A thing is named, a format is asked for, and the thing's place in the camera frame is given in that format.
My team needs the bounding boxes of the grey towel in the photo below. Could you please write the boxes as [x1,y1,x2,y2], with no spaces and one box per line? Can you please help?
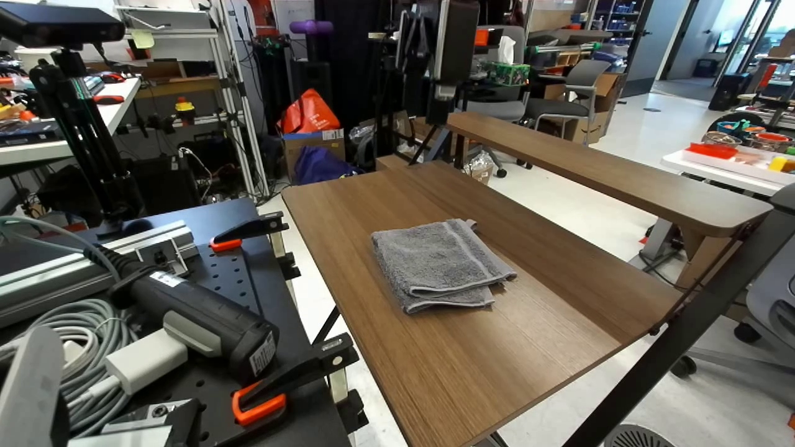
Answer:
[368,216,520,315]

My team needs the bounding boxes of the grey rolling chair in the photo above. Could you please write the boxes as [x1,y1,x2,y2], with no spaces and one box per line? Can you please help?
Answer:
[670,258,795,411]

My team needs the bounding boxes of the blue bag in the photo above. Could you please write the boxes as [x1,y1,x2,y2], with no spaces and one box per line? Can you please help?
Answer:
[290,144,361,187]

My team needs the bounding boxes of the black handheld device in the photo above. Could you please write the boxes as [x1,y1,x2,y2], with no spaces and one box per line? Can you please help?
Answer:
[122,266,280,380]

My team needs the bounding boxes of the grey coiled cable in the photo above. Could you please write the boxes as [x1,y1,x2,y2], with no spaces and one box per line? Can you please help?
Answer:
[0,297,136,434]

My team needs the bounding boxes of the raised wooden shelf board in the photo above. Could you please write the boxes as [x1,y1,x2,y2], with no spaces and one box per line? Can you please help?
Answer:
[444,109,774,245]

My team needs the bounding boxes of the red flat block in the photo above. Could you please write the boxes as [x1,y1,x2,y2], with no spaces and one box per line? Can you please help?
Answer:
[685,139,741,161]

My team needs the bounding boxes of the cardboard box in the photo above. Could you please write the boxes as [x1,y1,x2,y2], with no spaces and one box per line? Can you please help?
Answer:
[279,127,350,182]

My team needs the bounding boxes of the aluminium extrusion rail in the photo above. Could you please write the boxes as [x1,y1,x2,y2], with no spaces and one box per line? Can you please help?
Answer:
[0,220,201,331]

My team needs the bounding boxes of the orange bag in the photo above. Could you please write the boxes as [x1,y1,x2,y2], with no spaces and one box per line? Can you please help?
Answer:
[275,88,346,139]

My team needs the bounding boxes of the purple cushion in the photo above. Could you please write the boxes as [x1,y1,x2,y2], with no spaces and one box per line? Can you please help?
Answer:
[288,17,338,38]

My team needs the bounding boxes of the white table with parts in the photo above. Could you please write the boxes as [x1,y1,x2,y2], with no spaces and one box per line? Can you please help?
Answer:
[661,144,795,199]

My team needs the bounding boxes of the white power adapter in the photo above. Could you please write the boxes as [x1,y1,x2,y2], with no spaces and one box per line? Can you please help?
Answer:
[105,325,191,397]

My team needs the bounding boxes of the white work table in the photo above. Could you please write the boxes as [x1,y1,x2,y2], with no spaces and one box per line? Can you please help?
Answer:
[0,76,143,170]

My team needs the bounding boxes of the round grey fan grille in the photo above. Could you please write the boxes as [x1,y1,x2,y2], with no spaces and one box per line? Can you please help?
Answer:
[601,423,676,447]

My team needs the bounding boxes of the grey office chair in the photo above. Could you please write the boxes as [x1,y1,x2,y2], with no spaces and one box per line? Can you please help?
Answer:
[525,58,617,143]

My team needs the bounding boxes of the black camera tripod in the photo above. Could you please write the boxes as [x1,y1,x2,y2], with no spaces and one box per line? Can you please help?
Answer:
[27,46,146,228]

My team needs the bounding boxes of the black stereo camera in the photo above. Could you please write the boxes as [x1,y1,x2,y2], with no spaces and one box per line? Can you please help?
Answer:
[0,0,126,50]

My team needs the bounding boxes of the black perforated breadboard table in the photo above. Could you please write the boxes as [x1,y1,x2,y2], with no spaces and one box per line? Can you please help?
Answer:
[0,196,371,447]

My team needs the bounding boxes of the white metal rack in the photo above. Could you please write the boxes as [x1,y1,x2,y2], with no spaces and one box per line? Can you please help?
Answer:
[112,0,274,205]

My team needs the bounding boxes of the black orange bar clamp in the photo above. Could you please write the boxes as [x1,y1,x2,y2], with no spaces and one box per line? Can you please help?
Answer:
[229,334,361,430]
[206,210,290,256]

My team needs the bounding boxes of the black metal table frame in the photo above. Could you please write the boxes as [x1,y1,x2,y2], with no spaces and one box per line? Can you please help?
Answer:
[565,184,795,447]

